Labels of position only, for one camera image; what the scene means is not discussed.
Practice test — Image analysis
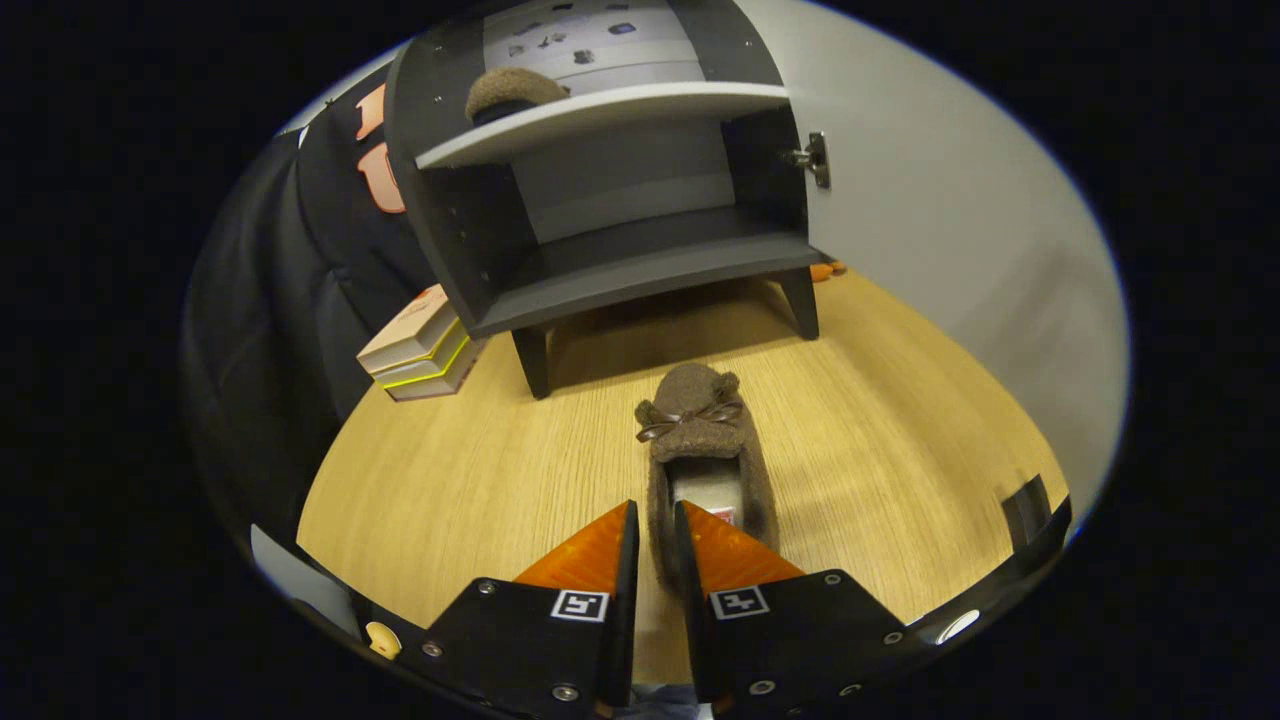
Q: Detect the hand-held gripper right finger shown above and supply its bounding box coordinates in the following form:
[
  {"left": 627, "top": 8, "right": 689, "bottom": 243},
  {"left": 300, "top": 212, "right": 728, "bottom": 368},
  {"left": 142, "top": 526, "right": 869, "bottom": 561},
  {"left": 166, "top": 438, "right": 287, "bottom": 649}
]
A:
[{"left": 675, "top": 500, "right": 906, "bottom": 720}]

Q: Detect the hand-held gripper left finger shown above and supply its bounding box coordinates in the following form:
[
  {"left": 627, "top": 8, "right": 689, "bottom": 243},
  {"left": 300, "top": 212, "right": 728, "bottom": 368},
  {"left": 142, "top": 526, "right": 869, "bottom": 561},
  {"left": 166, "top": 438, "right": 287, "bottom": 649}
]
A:
[{"left": 420, "top": 500, "right": 641, "bottom": 720}]

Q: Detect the brown fuzzy shoe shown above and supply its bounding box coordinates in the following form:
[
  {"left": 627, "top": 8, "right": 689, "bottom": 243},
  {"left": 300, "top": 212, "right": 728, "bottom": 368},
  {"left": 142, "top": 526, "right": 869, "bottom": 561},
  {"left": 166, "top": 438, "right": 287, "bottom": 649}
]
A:
[
  {"left": 465, "top": 67, "right": 571, "bottom": 126},
  {"left": 635, "top": 363, "right": 781, "bottom": 591}
]

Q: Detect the dark grey shoe cabinet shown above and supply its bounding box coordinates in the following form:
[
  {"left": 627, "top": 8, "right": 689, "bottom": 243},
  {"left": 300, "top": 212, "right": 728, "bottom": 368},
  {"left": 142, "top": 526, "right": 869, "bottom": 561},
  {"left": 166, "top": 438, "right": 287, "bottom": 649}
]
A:
[{"left": 383, "top": 0, "right": 831, "bottom": 401}]

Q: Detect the beige shoe cabinet door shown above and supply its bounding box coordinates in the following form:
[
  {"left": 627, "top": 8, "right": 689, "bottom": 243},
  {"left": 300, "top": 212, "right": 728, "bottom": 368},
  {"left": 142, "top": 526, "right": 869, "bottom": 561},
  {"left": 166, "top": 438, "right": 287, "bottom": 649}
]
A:
[{"left": 735, "top": 0, "right": 1131, "bottom": 521}]

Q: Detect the metal door hinge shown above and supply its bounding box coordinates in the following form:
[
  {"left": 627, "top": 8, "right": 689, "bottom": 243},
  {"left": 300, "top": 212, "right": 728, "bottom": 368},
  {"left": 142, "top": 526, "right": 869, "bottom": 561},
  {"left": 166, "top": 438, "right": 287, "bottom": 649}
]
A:
[{"left": 780, "top": 132, "right": 831, "bottom": 189}]

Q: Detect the yellow-edged book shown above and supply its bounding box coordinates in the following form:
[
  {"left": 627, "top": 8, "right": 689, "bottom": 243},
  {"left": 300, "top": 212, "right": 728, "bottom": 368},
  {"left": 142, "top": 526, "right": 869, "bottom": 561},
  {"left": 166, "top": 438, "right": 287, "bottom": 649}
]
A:
[
  {"left": 372, "top": 335, "right": 471, "bottom": 389},
  {"left": 385, "top": 345, "right": 488, "bottom": 403}
]

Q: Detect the dark grey block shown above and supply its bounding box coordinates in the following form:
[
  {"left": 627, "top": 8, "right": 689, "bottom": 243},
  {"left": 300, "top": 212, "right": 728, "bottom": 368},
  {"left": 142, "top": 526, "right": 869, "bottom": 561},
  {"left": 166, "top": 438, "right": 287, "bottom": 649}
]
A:
[{"left": 1000, "top": 475, "right": 1053, "bottom": 551}]

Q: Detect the black backdrop cloth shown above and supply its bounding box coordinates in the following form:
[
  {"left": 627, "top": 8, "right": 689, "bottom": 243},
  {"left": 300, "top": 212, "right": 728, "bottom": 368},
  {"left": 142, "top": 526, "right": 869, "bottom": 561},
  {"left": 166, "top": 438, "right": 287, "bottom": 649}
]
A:
[{"left": 180, "top": 75, "right": 441, "bottom": 561}]

